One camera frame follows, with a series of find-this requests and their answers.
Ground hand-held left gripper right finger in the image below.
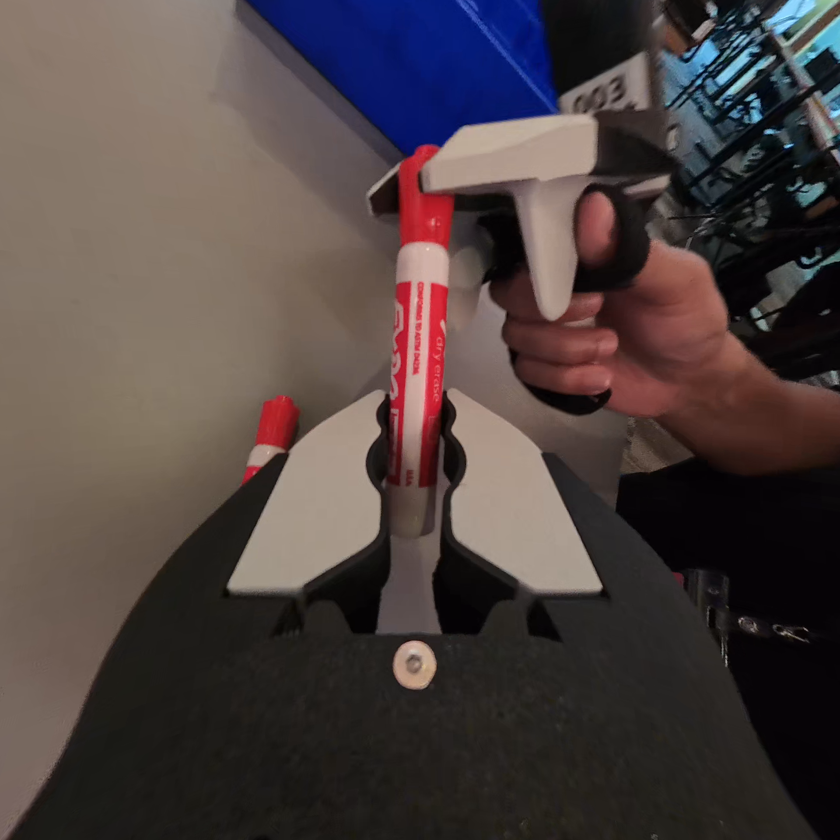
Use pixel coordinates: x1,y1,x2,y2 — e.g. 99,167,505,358
436,387,609,601

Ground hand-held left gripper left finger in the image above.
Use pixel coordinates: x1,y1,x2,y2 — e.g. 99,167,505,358
225,389,393,599

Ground person's right hand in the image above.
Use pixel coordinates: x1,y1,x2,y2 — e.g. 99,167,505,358
500,192,742,421

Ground black metal rack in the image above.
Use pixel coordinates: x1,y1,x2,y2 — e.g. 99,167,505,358
659,0,840,395

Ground metal key clip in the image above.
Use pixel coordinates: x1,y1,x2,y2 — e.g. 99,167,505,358
679,567,831,667

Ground red dry erase marker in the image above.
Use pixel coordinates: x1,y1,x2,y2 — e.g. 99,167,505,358
382,144,457,538
240,394,301,488

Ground person's right forearm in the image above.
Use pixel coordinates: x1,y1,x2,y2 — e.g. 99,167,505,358
656,341,840,476

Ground person's black clothing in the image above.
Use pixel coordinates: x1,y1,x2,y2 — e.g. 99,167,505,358
617,459,840,840

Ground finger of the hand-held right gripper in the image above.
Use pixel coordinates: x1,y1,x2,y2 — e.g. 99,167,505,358
419,118,602,198
365,163,404,217

